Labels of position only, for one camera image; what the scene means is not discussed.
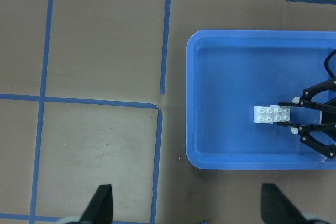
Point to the blue plastic tray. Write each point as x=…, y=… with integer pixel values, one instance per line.
x=228, y=73

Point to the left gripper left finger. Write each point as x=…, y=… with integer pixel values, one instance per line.
x=100, y=208

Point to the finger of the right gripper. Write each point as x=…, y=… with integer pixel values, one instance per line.
x=304, y=131
x=305, y=101

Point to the brown paper table cover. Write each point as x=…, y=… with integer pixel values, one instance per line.
x=93, y=92

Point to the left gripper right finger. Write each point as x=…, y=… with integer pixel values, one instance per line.
x=277, y=208

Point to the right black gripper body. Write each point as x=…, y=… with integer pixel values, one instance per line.
x=327, y=117

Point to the white block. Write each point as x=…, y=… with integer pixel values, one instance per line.
x=263, y=115
x=281, y=113

